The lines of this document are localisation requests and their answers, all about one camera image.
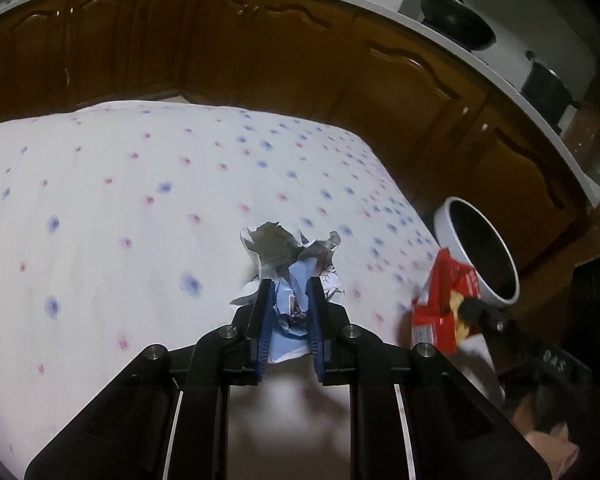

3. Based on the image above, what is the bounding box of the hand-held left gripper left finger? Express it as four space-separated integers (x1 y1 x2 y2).
24 279 276 480

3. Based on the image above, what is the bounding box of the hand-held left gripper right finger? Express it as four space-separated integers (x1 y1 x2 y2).
306 276 552 480

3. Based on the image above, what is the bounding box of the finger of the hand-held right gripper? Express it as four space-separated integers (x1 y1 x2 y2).
457 297 518 341

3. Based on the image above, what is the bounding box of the red snack wrapper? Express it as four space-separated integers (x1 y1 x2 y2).
411 247 482 356

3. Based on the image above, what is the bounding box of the white blue paper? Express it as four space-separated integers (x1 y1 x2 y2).
229 220 346 365

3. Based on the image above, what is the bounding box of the white round bin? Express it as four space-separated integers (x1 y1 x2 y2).
432 196 522 309

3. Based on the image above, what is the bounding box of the person's right hand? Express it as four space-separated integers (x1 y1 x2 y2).
510 395 581 480

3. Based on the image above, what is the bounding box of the grey kitchen countertop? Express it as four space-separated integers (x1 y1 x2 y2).
0 0 600 206

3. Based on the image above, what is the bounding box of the dark cooking pot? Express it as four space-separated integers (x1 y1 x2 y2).
520 50 581 126

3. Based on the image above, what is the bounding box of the brown wooden kitchen cabinet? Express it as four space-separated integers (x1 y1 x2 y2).
0 0 596 281

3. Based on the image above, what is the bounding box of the black frying pan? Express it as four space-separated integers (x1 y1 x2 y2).
389 0 497 53

